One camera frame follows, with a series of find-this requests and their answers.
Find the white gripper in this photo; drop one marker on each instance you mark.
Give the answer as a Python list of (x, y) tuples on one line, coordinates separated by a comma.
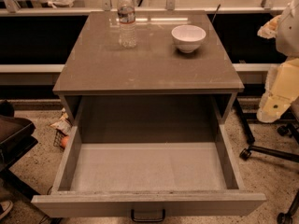
[(289, 34)]

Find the clear plastic water bottle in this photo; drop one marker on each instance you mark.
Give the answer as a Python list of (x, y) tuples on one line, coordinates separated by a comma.
[(126, 15)]

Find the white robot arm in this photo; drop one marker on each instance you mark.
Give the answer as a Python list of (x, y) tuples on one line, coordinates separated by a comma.
[(285, 29)]

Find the grey cabinet with glass top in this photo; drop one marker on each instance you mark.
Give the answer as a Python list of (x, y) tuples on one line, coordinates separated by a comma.
[(153, 93)]

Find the open grey top drawer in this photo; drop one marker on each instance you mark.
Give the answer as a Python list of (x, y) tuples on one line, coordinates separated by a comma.
[(184, 179)]

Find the white ceramic bowl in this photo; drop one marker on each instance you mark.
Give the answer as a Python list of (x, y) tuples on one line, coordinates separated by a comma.
[(188, 38)]

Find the black office chair base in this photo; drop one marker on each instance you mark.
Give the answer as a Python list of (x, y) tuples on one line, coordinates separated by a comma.
[(292, 131)]

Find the black chair at left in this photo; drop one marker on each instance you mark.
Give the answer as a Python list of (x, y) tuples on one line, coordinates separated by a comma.
[(15, 141)]

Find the shoe at bottom left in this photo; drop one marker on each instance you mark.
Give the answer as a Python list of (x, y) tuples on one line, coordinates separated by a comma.
[(5, 208)]

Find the black drawer handle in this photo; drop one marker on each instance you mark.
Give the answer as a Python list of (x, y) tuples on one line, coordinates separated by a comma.
[(136, 218)]

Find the wire basket with snacks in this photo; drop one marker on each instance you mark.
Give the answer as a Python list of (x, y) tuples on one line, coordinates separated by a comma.
[(63, 128)]

